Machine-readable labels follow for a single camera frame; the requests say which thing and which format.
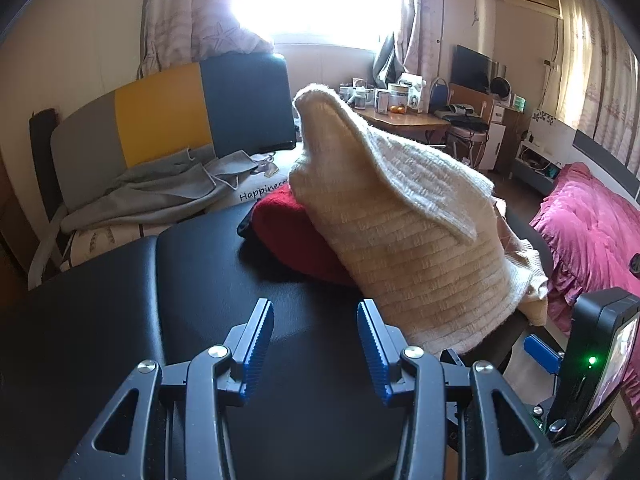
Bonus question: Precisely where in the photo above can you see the black monitor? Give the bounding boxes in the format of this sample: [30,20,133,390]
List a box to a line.
[449,44,491,93]

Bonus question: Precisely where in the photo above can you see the black padded folding table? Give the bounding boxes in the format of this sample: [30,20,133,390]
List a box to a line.
[1,206,405,479]

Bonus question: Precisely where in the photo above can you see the glass jar with oranges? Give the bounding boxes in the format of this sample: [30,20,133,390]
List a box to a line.
[388,84,410,114]

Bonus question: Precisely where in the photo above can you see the right floral curtain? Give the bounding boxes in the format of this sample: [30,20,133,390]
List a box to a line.
[394,0,445,82]

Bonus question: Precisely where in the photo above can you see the side window curtain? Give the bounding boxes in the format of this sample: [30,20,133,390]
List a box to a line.
[556,0,639,176]

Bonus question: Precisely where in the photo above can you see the pink beige garment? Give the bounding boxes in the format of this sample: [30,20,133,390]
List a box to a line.
[491,196,535,259]

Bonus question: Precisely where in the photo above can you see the cream knitted sweater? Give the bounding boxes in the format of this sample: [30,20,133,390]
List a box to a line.
[288,84,548,354]

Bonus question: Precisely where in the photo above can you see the grey yellow blue headboard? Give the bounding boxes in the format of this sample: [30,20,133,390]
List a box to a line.
[50,53,296,211]

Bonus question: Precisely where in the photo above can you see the left floral curtain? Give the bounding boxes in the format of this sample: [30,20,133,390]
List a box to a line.
[137,0,273,79]

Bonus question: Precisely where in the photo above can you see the grey hoodie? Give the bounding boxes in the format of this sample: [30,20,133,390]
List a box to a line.
[61,144,257,233]

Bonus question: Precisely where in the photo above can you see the wooden desk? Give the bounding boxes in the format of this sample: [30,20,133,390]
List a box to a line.
[356,108,450,144]

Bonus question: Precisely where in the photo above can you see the red knitted garment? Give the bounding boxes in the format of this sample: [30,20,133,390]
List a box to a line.
[245,184,355,286]

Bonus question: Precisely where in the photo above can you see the magenta quilt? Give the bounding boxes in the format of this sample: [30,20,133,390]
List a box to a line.
[529,162,639,334]

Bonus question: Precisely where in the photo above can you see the floral curtain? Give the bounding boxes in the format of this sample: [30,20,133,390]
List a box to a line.
[137,0,273,79]
[394,0,445,82]

